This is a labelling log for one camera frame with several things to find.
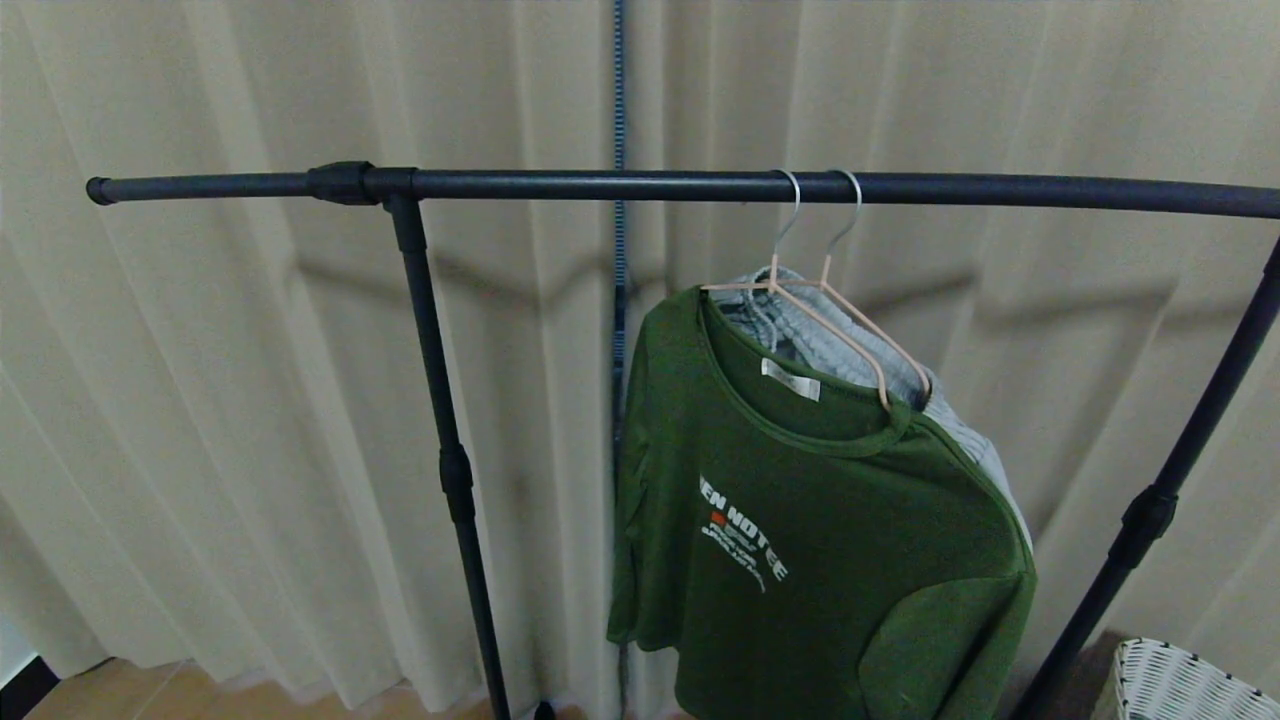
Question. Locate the pale grey shorts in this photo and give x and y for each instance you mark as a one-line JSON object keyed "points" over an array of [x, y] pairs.
{"points": [[860, 345]]}

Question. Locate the white laundry basket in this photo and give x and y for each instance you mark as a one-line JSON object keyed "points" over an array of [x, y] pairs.
{"points": [[1170, 685]]}

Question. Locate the green garment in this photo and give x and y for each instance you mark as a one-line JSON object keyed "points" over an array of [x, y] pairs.
{"points": [[850, 600]]}

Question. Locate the black clothes rack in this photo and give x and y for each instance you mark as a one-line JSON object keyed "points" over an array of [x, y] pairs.
{"points": [[600, 185]]}

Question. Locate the pink clothes hanger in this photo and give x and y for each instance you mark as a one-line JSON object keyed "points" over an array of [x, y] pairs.
{"points": [[773, 270], [827, 270]]}

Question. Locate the beige curtain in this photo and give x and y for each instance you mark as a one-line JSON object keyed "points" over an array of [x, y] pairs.
{"points": [[200, 400]]}

